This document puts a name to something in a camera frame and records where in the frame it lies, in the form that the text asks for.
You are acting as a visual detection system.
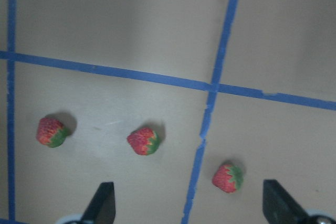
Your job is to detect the red strawberry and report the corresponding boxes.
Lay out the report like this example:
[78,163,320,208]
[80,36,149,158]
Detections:
[36,117,71,148]
[127,127,161,156]
[212,164,244,194]

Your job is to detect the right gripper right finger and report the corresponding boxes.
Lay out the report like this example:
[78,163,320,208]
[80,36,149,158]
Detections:
[262,179,309,224]

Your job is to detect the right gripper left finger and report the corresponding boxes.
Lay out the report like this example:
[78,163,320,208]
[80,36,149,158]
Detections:
[80,182,116,224]

